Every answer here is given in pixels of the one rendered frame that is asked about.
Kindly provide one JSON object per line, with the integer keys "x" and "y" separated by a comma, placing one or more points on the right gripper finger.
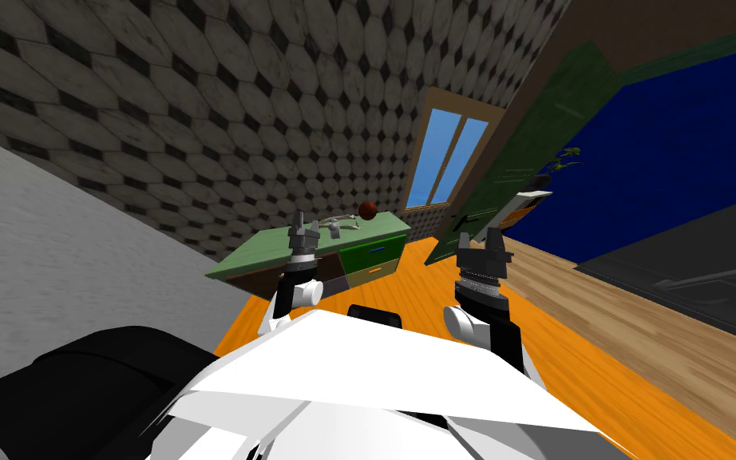
{"x": 494, "y": 241}
{"x": 464, "y": 244}

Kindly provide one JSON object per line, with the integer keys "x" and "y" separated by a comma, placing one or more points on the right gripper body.
{"x": 484, "y": 264}

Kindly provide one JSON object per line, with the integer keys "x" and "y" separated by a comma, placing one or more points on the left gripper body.
{"x": 304, "y": 245}

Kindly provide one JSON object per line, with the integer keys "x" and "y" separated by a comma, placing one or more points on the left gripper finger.
{"x": 314, "y": 228}
{"x": 298, "y": 223}

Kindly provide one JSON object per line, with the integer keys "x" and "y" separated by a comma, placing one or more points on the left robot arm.
{"x": 87, "y": 390}

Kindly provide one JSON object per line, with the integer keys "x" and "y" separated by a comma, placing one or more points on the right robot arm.
{"x": 492, "y": 319}

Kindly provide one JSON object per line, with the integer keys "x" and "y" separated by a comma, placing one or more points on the white shelf with plant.
{"x": 515, "y": 207}

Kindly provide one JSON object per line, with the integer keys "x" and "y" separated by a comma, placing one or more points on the green desk with drawers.
{"x": 259, "y": 252}

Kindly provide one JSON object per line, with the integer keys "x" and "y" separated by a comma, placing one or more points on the dark green door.
{"x": 534, "y": 153}

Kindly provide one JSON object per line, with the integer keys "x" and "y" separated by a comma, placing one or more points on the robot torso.
{"x": 355, "y": 383}

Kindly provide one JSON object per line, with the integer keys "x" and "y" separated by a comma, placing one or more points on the dark grey low furniture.
{"x": 700, "y": 262}

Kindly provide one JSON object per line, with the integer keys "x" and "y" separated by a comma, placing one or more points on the window with tan frame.
{"x": 448, "y": 156}

